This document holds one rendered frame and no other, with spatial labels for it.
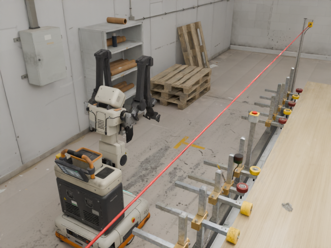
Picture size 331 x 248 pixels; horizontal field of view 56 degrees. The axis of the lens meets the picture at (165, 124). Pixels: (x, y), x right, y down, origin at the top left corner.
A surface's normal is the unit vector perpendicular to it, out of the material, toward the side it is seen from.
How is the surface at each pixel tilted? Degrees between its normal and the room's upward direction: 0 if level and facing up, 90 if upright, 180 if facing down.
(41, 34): 90
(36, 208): 0
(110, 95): 48
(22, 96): 90
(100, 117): 82
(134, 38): 90
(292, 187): 0
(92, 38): 90
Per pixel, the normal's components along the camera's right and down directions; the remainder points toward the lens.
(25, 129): 0.87, 0.22
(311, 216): 0.00, -0.90
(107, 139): -0.50, 0.26
